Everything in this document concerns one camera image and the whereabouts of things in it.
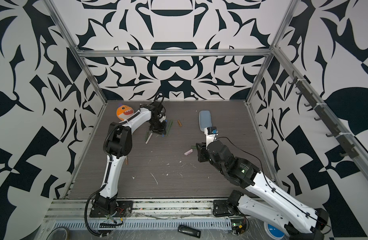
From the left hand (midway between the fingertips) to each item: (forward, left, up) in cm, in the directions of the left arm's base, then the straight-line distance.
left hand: (164, 130), depth 100 cm
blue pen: (-2, +1, -1) cm, 3 cm away
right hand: (-23, -18, +22) cm, 37 cm away
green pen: (+4, -3, -3) cm, 6 cm away
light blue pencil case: (+10, -28, -2) cm, 30 cm away
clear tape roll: (-53, +45, -3) cm, 69 cm away
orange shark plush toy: (+12, +27, +6) cm, 30 cm away
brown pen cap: (+8, -10, -3) cm, 13 cm away
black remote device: (-54, -13, -3) cm, 55 cm away
